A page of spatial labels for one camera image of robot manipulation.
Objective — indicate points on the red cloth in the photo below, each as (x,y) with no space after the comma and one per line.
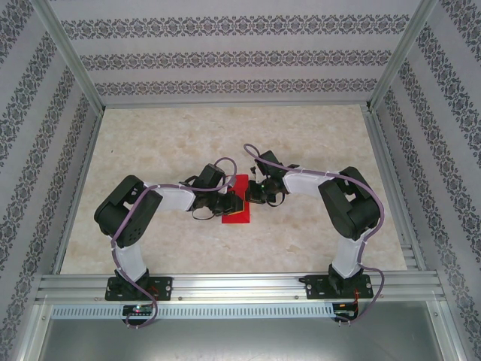
(235,219)

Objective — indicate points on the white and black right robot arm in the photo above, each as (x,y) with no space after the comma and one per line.
(347,255)

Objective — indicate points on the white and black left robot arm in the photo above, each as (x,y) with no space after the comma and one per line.
(129,259)

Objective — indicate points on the grey metal sheet panel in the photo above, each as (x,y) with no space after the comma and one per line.
(240,342)

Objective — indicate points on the circuit board with green light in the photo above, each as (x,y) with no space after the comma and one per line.
(139,310)

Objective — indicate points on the small black circuit board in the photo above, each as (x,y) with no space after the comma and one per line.
(345,311)

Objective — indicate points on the aluminium frame cross beam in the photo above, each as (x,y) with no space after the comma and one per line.
(236,104)

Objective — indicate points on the aluminium mounting rail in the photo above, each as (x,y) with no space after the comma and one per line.
(240,287)

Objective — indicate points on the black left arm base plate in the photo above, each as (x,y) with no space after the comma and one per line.
(163,287)

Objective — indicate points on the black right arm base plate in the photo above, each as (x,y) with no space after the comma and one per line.
(315,287)

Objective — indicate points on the aluminium table side rail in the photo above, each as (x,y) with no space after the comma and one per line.
(78,188)
(391,188)

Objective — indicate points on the short aluminium frame post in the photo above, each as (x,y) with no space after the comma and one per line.
(32,331)
(445,331)

